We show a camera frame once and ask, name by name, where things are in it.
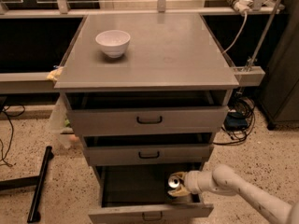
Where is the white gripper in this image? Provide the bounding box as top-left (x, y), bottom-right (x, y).
top-left (168, 171), bottom-right (203, 197)

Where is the blue pepsi can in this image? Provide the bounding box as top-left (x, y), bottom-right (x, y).
top-left (168, 175), bottom-right (180, 189)

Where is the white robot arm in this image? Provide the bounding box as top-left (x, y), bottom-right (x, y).
top-left (168, 164), bottom-right (299, 224)

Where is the grey middle drawer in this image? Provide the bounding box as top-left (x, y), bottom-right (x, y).
top-left (83, 133), bottom-right (214, 166)

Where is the grey drawer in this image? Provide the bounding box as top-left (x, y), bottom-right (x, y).
top-left (65, 93), bottom-right (227, 136)
top-left (83, 133), bottom-right (214, 166)
top-left (89, 163), bottom-right (213, 224)

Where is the grey bottom drawer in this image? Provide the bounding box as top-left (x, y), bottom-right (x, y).
top-left (89, 163), bottom-right (213, 224)

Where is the grey top drawer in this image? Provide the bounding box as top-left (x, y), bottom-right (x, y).
top-left (65, 93), bottom-right (227, 136)

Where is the grey drawer cabinet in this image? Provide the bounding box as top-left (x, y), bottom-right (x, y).
top-left (54, 12), bottom-right (240, 224)

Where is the dark grey cabinet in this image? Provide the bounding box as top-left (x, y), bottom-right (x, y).
top-left (258, 0), bottom-right (299, 130)

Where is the translucent plastic bag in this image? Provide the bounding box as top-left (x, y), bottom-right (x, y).
top-left (49, 97), bottom-right (73, 148)

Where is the black metal stand leg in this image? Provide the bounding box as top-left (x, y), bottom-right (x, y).
top-left (0, 146), bottom-right (54, 223)

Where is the white ceramic bowl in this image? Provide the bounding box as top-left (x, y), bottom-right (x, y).
top-left (95, 30), bottom-right (131, 58)

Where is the white power strip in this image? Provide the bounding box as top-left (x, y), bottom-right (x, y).
top-left (225, 0), bottom-right (252, 14)

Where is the metal rod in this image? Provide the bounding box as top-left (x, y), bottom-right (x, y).
top-left (243, 0), bottom-right (281, 72)

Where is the black cable bundle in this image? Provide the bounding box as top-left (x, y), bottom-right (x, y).
top-left (213, 96), bottom-right (256, 147)

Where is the black floor cable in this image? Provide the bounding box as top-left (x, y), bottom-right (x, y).
top-left (0, 105), bottom-right (26, 168)

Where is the white power cable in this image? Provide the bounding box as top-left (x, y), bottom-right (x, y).
top-left (221, 11), bottom-right (249, 55)

